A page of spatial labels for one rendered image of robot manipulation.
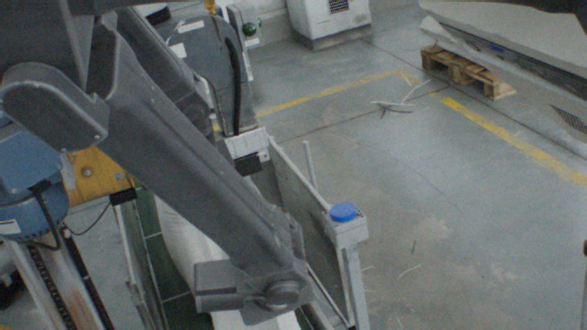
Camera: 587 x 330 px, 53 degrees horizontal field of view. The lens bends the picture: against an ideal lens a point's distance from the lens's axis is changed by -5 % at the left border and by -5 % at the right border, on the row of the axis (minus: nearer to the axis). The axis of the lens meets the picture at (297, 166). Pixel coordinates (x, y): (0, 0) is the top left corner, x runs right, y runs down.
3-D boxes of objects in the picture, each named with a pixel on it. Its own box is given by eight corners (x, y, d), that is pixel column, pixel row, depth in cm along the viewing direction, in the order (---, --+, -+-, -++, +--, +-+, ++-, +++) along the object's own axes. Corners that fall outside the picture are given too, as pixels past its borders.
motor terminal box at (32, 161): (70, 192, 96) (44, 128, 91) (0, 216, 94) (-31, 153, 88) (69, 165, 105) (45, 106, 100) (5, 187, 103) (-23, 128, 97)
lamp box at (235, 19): (263, 46, 127) (254, 5, 122) (243, 52, 126) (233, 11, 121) (253, 38, 133) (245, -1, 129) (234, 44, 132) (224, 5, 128)
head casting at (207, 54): (260, 127, 134) (230, -4, 120) (153, 163, 128) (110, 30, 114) (227, 88, 159) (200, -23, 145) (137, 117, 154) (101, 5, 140)
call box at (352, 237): (369, 237, 140) (366, 216, 137) (338, 250, 138) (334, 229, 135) (355, 222, 146) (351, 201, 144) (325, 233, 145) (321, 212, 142)
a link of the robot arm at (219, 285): (301, 290, 64) (292, 217, 68) (191, 298, 62) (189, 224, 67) (293, 326, 74) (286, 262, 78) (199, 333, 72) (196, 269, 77)
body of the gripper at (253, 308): (228, 282, 83) (227, 275, 76) (297, 257, 85) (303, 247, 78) (245, 327, 81) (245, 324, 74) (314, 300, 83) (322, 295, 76)
